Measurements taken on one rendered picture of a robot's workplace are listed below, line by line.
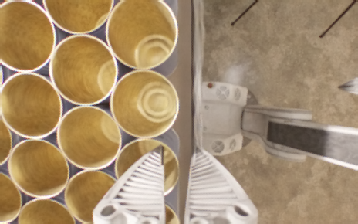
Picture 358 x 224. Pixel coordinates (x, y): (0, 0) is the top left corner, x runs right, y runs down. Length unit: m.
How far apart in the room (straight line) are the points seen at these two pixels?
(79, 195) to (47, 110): 0.12
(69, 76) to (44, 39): 0.08
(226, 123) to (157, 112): 0.90
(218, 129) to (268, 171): 0.85
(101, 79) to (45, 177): 0.15
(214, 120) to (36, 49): 0.97
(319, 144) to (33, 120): 0.75
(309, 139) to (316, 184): 1.45
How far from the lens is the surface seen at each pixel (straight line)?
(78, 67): 0.21
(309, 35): 1.91
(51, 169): 0.26
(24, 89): 0.24
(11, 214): 0.29
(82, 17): 0.25
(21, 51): 0.25
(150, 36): 0.23
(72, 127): 0.20
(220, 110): 1.05
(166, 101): 0.21
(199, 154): 0.16
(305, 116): 0.74
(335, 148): 0.68
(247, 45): 1.55
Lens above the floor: 1.31
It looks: 86 degrees down
